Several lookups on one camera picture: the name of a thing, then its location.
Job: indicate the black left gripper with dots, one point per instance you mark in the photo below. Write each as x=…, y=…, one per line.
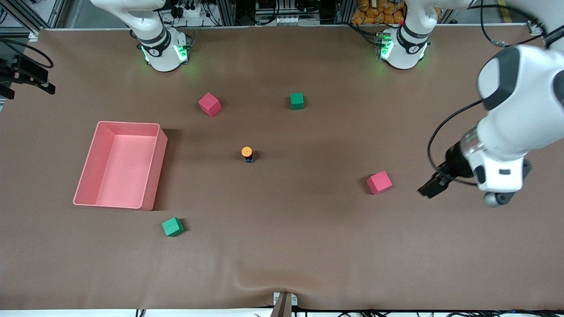
x=454, y=165

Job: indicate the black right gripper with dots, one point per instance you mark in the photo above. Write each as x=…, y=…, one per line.
x=24, y=71

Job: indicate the small orange-capped bottle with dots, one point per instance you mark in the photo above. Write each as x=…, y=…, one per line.
x=247, y=153

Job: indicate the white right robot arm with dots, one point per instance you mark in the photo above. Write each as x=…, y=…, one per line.
x=154, y=44

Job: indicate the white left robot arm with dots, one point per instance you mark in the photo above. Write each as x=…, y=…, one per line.
x=520, y=97

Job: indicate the pink foam cube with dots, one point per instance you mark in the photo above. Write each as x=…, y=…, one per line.
x=379, y=183
x=209, y=105

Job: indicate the pink plastic bin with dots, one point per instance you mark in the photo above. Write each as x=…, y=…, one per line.
x=123, y=171

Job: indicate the green foam cube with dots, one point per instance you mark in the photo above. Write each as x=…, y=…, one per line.
x=172, y=227
x=297, y=101

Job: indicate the brown table mat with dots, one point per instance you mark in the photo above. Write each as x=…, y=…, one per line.
x=282, y=242

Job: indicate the white power strip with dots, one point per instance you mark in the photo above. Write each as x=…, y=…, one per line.
x=191, y=12

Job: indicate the pile of orange snack bags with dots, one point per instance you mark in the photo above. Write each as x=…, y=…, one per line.
x=374, y=15

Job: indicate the white terminal block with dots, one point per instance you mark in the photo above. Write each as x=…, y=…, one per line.
x=295, y=20

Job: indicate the aluminium frame profile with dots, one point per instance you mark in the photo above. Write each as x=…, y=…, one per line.
x=535, y=28
x=33, y=34

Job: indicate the metal mat clamp bracket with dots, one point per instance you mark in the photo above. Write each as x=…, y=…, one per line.
x=284, y=306

